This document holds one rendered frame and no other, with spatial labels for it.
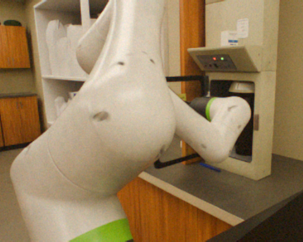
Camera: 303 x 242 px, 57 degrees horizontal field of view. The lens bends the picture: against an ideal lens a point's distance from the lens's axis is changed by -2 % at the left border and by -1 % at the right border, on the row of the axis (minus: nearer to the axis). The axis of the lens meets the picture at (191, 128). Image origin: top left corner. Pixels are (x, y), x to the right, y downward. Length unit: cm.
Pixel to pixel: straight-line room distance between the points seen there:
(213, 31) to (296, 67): 50
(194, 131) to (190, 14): 73
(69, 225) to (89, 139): 13
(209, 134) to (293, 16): 97
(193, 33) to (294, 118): 70
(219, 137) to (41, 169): 56
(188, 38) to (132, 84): 108
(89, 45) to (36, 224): 45
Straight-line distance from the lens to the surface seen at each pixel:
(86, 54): 74
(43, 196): 41
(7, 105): 577
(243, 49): 110
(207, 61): 127
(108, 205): 41
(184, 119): 79
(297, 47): 159
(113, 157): 32
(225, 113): 88
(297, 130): 161
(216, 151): 84
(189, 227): 127
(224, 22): 132
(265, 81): 121
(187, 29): 139
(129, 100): 31
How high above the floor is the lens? 143
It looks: 13 degrees down
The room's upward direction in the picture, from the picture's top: 1 degrees counter-clockwise
